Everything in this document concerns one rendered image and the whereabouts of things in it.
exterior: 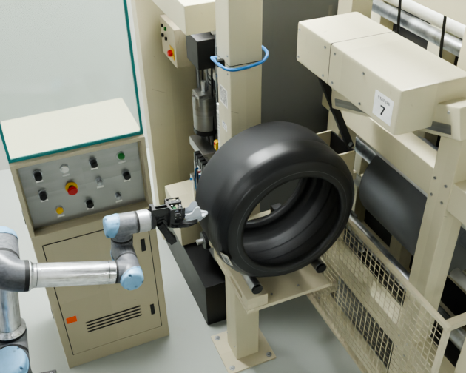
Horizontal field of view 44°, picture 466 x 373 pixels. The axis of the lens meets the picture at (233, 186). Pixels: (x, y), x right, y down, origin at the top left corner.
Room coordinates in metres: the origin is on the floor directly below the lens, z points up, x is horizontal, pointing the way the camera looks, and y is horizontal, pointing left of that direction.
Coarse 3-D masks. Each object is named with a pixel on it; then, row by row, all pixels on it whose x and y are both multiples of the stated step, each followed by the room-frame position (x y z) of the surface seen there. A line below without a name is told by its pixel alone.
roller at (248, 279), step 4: (244, 276) 1.61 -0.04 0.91; (248, 276) 1.60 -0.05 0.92; (248, 280) 1.58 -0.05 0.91; (252, 280) 1.58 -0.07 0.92; (256, 280) 1.58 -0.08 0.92; (248, 284) 1.57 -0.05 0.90; (252, 284) 1.56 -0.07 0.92; (256, 284) 1.56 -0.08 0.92; (260, 284) 1.56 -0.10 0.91; (252, 288) 1.55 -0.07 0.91; (256, 288) 1.54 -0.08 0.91; (260, 288) 1.55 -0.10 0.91; (252, 292) 1.54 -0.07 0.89; (256, 292) 1.54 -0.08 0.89
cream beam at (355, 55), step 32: (320, 32) 1.88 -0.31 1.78; (352, 32) 1.88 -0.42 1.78; (384, 32) 1.87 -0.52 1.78; (320, 64) 1.83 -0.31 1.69; (352, 64) 1.66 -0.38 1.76; (384, 64) 1.61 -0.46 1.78; (416, 64) 1.60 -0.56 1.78; (448, 64) 1.60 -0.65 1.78; (352, 96) 1.64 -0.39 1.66; (416, 96) 1.45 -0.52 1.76; (448, 96) 1.50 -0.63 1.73; (416, 128) 1.46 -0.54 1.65
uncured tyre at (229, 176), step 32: (256, 128) 1.80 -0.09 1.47; (288, 128) 1.80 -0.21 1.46; (224, 160) 1.69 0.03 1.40; (256, 160) 1.62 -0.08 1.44; (288, 160) 1.62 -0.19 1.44; (320, 160) 1.65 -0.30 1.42; (224, 192) 1.57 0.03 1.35; (256, 192) 1.55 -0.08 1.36; (320, 192) 1.91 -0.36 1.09; (352, 192) 1.71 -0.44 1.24; (224, 224) 1.52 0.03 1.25; (256, 224) 1.85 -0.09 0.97; (288, 224) 1.88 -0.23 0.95; (320, 224) 1.80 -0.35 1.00; (256, 256) 1.71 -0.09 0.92; (288, 256) 1.72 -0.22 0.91
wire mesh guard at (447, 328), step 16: (352, 224) 1.80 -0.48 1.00; (368, 240) 1.71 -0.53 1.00; (352, 256) 1.78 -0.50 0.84; (384, 256) 1.61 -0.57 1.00; (368, 272) 1.67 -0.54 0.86; (384, 272) 1.59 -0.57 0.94; (400, 272) 1.52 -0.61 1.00; (352, 288) 1.75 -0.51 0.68; (368, 304) 1.64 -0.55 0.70; (384, 304) 1.56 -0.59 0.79; (416, 320) 1.39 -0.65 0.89; (336, 336) 1.80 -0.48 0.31; (384, 336) 1.53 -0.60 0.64; (400, 336) 1.45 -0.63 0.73; (416, 336) 1.38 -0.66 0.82; (448, 336) 1.26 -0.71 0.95; (352, 352) 1.70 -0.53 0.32; (432, 368) 1.27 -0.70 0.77
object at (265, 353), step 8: (216, 336) 2.06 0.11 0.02; (224, 336) 2.06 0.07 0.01; (216, 344) 2.01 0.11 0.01; (224, 344) 2.01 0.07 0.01; (264, 344) 2.00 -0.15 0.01; (224, 352) 1.96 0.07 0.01; (232, 352) 1.95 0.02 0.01; (256, 352) 1.95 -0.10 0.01; (264, 352) 1.95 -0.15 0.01; (272, 352) 1.95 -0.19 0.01; (224, 360) 1.90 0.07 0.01; (232, 360) 1.90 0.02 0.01; (240, 360) 1.90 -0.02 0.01; (248, 360) 1.90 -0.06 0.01; (256, 360) 1.90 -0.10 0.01; (264, 360) 1.90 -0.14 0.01; (232, 368) 1.85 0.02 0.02; (240, 368) 1.86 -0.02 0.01; (248, 368) 1.86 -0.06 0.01
